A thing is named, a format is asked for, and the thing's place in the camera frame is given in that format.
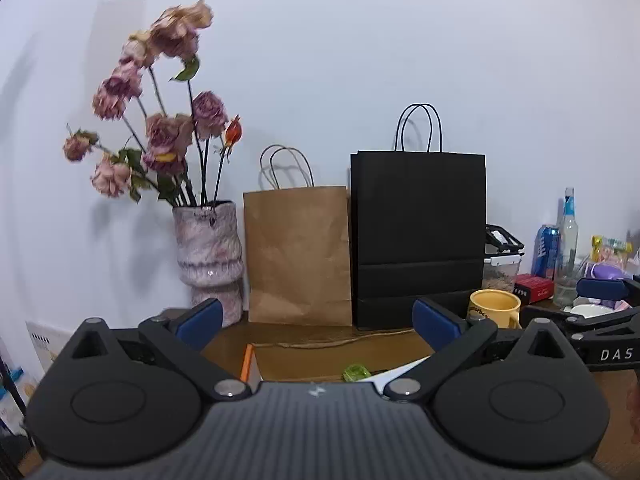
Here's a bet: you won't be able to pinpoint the colourful snack packets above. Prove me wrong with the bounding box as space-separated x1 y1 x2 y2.
591 235 634 264

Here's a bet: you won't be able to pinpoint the yellow mug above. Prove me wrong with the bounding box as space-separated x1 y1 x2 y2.
468 289 522 330

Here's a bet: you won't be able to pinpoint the pink speckled ceramic vase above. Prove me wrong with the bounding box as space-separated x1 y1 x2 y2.
172 201 246 328

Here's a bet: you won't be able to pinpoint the red cardboard box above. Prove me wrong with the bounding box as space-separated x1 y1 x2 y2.
240 329 436 386

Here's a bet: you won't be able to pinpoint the small red box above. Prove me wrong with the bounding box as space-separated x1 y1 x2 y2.
514 274 555 305

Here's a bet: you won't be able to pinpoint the person's right hand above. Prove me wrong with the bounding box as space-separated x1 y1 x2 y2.
624 376 640 444

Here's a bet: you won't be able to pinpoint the white flat carton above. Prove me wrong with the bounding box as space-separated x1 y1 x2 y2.
25 320 74 377

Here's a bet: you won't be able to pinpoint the clear glass bottle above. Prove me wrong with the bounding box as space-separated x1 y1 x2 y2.
552 187 581 309

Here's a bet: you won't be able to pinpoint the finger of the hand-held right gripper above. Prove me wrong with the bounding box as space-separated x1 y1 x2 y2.
520 305 640 342
576 274 640 308

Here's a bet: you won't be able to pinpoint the black paper bag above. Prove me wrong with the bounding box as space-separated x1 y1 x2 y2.
350 103 487 332

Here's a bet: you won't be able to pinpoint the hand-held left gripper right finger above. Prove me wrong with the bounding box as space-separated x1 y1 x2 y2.
384 297 581 403

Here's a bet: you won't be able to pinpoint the brown paper bag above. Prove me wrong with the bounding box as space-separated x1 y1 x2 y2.
243 145 354 328

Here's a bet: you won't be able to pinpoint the clear container with black lid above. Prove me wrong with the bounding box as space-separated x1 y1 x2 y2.
484 224 525 294

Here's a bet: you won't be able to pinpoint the dried pink roses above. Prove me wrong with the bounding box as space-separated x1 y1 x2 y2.
62 0 244 209

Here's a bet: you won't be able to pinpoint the blue drink can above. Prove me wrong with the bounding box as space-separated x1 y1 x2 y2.
530 225 561 282

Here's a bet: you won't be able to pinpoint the purple plastic object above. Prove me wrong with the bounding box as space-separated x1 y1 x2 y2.
590 262 634 281

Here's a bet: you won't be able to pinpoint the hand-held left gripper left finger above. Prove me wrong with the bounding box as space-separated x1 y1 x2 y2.
60 298 251 402

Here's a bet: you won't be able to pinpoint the white bowl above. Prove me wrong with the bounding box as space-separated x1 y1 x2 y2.
570 302 614 319

